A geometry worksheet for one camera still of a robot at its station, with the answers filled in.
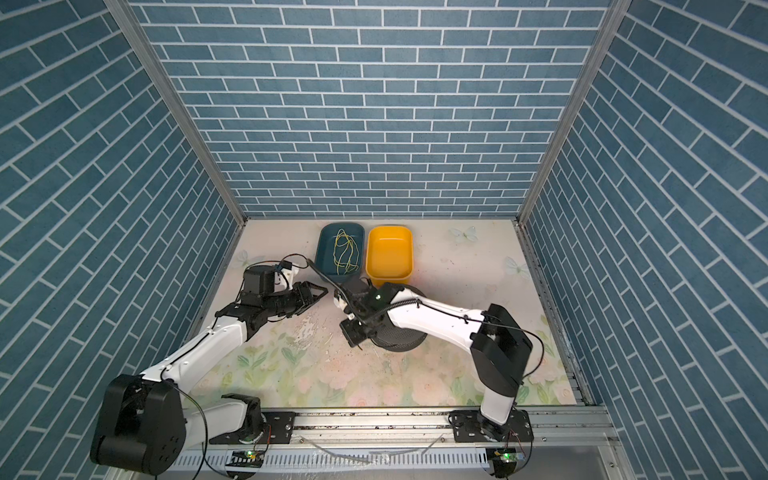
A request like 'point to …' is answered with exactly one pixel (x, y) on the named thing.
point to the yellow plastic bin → (389, 255)
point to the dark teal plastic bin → (325, 241)
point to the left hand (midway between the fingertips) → (324, 293)
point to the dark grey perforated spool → (392, 337)
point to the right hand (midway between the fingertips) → (346, 332)
